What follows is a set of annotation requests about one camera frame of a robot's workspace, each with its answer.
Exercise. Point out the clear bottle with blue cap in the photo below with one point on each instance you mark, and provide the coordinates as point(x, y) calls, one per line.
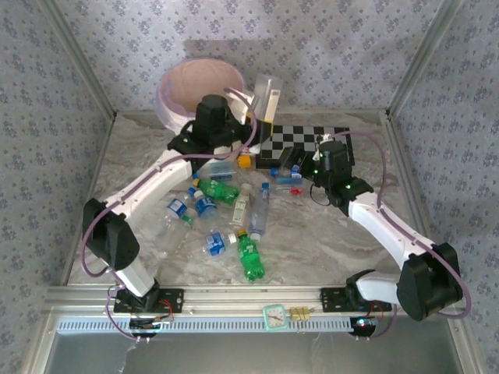
point(259, 214)

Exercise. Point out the blue label bottle white cap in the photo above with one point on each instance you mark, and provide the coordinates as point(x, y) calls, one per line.
point(215, 243)
point(205, 205)

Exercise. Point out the green bottle with yellow cap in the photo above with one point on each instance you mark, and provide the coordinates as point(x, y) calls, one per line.
point(218, 191)
point(249, 259)

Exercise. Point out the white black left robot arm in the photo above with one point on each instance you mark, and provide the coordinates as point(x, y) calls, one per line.
point(148, 187)

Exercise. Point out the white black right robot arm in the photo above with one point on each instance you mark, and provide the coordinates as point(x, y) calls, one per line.
point(382, 226)

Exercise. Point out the white round bin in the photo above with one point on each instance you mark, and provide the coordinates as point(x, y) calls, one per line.
point(224, 150)

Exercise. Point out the pink plastic bin liner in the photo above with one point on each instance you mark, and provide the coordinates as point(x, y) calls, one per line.
point(202, 82)

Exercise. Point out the small blue object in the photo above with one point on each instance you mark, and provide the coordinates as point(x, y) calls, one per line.
point(295, 169)

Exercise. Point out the small blue white box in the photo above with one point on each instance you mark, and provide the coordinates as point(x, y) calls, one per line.
point(289, 180)

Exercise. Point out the black white chessboard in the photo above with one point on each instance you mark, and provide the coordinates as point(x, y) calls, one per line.
point(300, 134)

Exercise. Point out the red clear pen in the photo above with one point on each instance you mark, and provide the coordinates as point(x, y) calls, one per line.
point(297, 191)

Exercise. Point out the small yellow cube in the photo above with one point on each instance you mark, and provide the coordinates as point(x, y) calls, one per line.
point(244, 162)

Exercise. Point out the clear flat plastic bottle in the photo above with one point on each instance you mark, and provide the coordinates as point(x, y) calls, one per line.
point(220, 171)

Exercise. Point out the small wooden block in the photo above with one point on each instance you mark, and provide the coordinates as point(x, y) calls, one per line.
point(299, 313)

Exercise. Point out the small teal clock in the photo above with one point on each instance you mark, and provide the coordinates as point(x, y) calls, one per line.
point(274, 317)

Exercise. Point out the grey metal panel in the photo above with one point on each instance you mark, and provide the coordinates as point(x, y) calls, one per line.
point(249, 354)

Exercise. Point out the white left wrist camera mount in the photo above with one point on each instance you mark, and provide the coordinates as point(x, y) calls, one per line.
point(245, 107)

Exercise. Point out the aluminium side rail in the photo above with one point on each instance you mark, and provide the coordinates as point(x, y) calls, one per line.
point(407, 175)
point(102, 154)

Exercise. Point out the aluminium frame post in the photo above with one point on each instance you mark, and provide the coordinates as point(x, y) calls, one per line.
point(420, 58)
point(82, 58)

